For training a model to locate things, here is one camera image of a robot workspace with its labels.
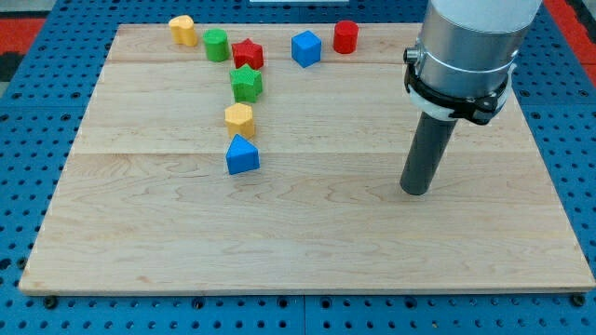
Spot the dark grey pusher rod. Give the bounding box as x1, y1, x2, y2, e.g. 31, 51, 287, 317
400, 113, 457, 195

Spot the blue triangle block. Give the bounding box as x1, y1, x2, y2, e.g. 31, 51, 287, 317
225, 134, 260, 175

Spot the red cylinder block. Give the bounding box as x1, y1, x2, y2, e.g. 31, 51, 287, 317
332, 20, 359, 54

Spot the red star block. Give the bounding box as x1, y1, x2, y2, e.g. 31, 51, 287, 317
232, 38, 264, 70

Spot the yellow heart block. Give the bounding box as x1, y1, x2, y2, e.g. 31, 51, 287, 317
169, 15, 198, 47

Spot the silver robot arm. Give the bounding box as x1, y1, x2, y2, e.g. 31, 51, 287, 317
403, 0, 542, 126

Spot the black clamp ring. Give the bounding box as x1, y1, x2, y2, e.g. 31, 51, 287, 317
403, 62, 510, 127

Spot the green star block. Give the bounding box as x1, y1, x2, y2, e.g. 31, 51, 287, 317
230, 64, 263, 102

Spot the wooden board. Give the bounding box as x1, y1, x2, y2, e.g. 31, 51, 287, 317
20, 23, 595, 296

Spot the yellow hexagon block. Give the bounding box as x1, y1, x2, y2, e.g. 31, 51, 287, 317
224, 103, 255, 139

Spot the blue cube block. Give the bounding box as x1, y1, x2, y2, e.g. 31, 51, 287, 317
291, 31, 322, 68

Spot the green cylinder block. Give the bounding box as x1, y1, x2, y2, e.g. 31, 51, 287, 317
203, 28, 229, 62

